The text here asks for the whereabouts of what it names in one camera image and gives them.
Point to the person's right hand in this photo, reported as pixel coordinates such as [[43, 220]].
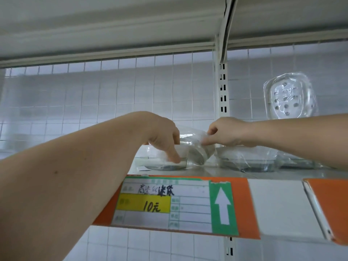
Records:
[[231, 132]]

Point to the person's left hand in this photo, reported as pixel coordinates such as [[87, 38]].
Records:
[[163, 136]]

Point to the grey soap dish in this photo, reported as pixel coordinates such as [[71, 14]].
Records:
[[193, 149]]

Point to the soap dishes shelf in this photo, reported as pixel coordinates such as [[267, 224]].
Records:
[[255, 157]]

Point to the orange metal store shelving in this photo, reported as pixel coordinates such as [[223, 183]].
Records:
[[249, 209]]

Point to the person's left forearm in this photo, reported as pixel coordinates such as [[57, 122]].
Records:
[[65, 187]]

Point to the person's right forearm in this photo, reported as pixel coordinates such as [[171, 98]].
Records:
[[304, 138]]

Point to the white label green arrow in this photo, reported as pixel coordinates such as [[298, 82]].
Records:
[[174, 206]]

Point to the white label holder strip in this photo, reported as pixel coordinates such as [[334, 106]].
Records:
[[280, 209]]

